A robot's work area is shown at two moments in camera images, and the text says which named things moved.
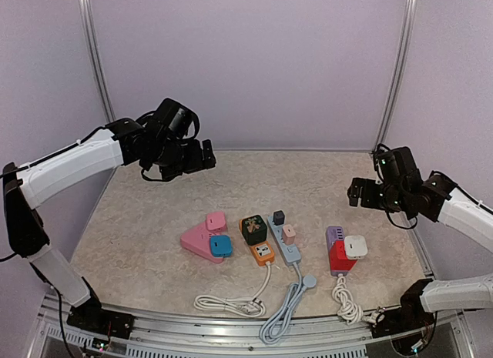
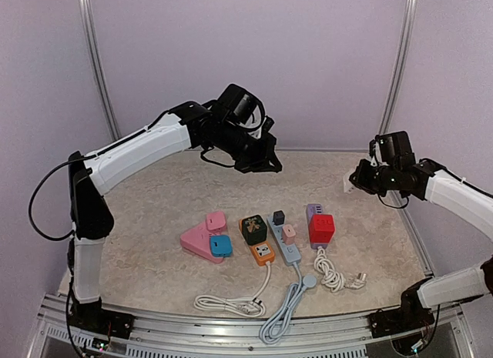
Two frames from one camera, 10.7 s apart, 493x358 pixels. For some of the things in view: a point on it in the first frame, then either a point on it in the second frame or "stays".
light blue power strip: x=291 y=253 stays
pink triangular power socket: x=199 y=241 stays
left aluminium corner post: x=84 y=5 stays
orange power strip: x=263 y=252 stays
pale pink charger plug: x=288 y=234 stays
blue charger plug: x=221 y=245 stays
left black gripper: x=196 y=162 to x=263 y=163
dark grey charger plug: x=278 y=218 stays
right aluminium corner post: x=407 y=38 stays
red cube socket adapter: x=338 y=260 to x=322 y=228
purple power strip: x=334 y=233 to x=313 y=209
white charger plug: x=355 y=246 to x=347 y=185
